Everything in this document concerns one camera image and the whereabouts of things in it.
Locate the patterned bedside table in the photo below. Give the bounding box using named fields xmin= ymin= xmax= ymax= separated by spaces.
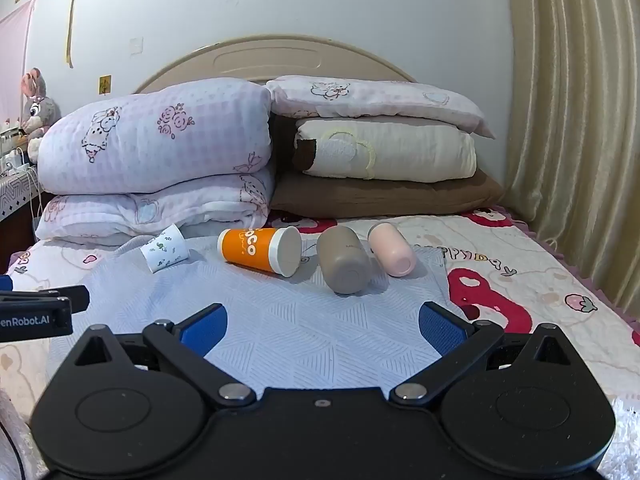
xmin=0 ymin=169 xmax=43 ymax=261

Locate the pink wall cloth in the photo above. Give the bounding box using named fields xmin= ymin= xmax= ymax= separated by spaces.
xmin=0 ymin=0 xmax=37 ymax=128

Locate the brown pillow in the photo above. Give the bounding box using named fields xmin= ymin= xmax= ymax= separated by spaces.
xmin=270 ymin=167 xmax=504 ymax=220

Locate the cream pleated curtain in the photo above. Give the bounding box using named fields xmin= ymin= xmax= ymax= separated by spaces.
xmin=504 ymin=0 xmax=640 ymax=313

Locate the orange paper cup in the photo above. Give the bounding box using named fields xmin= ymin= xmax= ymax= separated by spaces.
xmin=217 ymin=226 xmax=303 ymax=278

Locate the grey rabbit plush toy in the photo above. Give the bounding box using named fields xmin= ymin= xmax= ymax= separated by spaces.
xmin=20 ymin=66 xmax=62 ymax=162

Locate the white fluffy rug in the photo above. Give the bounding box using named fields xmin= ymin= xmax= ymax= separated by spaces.
xmin=587 ymin=372 xmax=640 ymax=480

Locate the large pink checked quilt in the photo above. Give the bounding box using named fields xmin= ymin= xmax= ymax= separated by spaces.
xmin=37 ymin=78 xmax=274 ymax=196

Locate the beige bed headboard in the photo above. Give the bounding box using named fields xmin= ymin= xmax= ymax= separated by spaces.
xmin=132 ymin=36 xmax=418 ymax=96

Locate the light blue textured mat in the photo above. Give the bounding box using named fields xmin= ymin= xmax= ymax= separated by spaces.
xmin=47 ymin=235 xmax=471 ymax=397

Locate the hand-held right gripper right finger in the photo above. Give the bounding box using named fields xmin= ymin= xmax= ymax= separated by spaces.
xmin=389 ymin=301 xmax=571 ymax=406

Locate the white charging cable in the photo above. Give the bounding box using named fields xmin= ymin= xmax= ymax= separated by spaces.
xmin=27 ymin=162 xmax=43 ymax=233

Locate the pink checked pillow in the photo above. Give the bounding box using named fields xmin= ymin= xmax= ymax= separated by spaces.
xmin=265 ymin=75 xmax=496 ymax=139

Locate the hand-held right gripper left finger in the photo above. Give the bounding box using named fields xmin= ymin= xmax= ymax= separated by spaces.
xmin=70 ymin=303 xmax=254 ymax=407

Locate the white green-print paper cup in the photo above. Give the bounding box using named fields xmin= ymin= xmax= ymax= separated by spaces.
xmin=140 ymin=224 xmax=190 ymax=274

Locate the long yellow tape strip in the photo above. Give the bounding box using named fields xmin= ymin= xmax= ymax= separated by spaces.
xmin=65 ymin=0 xmax=85 ymax=69

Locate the cream folded blanket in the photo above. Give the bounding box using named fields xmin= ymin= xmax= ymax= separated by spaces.
xmin=292 ymin=119 xmax=477 ymax=181

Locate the pink cup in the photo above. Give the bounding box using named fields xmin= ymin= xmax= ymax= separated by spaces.
xmin=367 ymin=222 xmax=414 ymax=277

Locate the taupe cup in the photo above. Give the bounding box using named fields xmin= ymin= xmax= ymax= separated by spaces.
xmin=316 ymin=226 xmax=372 ymax=295

